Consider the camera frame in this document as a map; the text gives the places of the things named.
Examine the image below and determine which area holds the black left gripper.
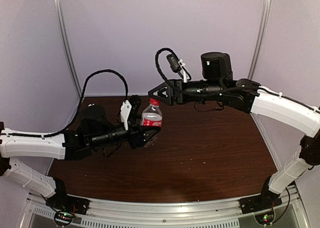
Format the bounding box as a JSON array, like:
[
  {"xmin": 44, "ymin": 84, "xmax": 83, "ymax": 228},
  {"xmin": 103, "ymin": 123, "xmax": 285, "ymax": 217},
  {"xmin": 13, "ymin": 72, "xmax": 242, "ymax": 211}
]
[{"xmin": 91, "ymin": 114, "xmax": 161, "ymax": 149}]

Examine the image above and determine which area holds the clear cola bottle red label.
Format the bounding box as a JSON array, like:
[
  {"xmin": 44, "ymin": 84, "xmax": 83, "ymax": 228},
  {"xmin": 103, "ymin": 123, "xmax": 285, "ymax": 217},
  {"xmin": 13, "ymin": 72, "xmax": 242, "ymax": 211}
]
[{"xmin": 139, "ymin": 98, "xmax": 163, "ymax": 148}]

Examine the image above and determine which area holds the red cola bottle cap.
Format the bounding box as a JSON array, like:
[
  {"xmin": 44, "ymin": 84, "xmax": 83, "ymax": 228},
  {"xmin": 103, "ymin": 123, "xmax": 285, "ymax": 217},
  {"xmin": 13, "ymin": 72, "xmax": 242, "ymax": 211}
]
[{"xmin": 150, "ymin": 98, "xmax": 160, "ymax": 106}]

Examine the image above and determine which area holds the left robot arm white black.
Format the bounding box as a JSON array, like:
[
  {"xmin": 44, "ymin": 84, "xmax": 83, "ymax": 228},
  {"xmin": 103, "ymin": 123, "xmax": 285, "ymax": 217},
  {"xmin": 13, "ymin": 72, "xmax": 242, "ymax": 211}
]
[{"xmin": 0, "ymin": 105, "xmax": 162, "ymax": 210}]

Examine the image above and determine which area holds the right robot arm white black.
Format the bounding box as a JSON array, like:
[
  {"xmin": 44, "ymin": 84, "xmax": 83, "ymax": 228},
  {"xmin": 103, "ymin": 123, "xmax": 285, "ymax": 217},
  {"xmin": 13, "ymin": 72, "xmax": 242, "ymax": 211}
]
[{"xmin": 148, "ymin": 48, "xmax": 320, "ymax": 209}]

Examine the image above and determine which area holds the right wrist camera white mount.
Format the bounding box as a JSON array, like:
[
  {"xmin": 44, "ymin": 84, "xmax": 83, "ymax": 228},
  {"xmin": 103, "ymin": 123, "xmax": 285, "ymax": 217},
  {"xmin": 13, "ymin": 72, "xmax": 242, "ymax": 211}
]
[{"xmin": 166, "ymin": 53, "xmax": 192, "ymax": 83}]

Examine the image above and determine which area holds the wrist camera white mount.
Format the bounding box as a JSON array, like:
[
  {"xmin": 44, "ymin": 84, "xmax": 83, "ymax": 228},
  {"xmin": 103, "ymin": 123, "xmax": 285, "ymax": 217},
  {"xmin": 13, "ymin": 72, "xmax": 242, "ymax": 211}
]
[
  {"xmin": 166, "ymin": 53, "xmax": 192, "ymax": 83},
  {"xmin": 120, "ymin": 95, "xmax": 142, "ymax": 131}
]

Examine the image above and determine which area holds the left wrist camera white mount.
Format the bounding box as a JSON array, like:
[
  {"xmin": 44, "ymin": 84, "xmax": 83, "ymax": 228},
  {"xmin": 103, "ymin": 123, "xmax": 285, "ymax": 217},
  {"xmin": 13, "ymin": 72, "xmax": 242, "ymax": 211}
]
[{"xmin": 120, "ymin": 95, "xmax": 142, "ymax": 131}]

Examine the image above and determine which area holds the black braided left cable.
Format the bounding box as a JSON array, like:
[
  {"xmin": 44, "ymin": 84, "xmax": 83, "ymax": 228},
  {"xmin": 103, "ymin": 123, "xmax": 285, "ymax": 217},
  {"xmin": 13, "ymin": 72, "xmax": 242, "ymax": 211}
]
[{"xmin": 4, "ymin": 68, "xmax": 130, "ymax": 139}]

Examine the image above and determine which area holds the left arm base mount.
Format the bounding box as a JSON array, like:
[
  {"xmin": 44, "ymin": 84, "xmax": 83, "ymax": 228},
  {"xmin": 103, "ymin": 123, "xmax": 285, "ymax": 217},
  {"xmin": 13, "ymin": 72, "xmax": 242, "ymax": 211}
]
[{"xmin": 43, "ymin": 196, "xmax": 90, "ymax": 227}]

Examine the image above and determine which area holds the aluminium front frame rail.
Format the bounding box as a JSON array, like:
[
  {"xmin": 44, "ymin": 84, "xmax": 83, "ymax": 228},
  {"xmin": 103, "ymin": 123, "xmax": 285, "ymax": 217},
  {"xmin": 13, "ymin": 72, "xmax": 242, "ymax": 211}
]
[{"xmin": 18, "ymin": 185, "xmax": 311, "ymax": 228}]

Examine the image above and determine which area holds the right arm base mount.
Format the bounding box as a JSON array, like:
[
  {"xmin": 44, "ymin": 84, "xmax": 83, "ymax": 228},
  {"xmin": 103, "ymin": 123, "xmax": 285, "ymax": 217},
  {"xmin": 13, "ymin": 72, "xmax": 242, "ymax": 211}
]
[{"xmin": 239, "ymin": 195, "xmax": 282, "ymax": 226}]

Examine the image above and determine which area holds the aluminium right corner post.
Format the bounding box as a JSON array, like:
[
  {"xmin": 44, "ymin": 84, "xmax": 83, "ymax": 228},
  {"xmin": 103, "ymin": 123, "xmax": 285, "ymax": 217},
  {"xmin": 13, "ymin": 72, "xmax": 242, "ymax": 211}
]
[{"xmin": 248, "ymin": 0, "xmax": 272, "ymax": 80}]

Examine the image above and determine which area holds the aluminium corner post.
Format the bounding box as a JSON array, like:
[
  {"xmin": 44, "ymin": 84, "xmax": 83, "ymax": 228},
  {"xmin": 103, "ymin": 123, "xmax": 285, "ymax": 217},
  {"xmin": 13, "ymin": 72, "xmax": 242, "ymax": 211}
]
[
  {"xmin": 248, "ymin": 0, "xmax": 272, "ymax": 80},
  {"xmin": 53, "ymin": 0, "xmax": 82, "ymax": 98}
]

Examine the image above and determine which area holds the aluminium left corner post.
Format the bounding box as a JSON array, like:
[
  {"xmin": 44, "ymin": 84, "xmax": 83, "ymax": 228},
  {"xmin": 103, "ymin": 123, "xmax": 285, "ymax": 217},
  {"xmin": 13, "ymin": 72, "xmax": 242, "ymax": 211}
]
[{"xmin": 53, "ymin": 0, "xmax": 82, "ymax": 98}]

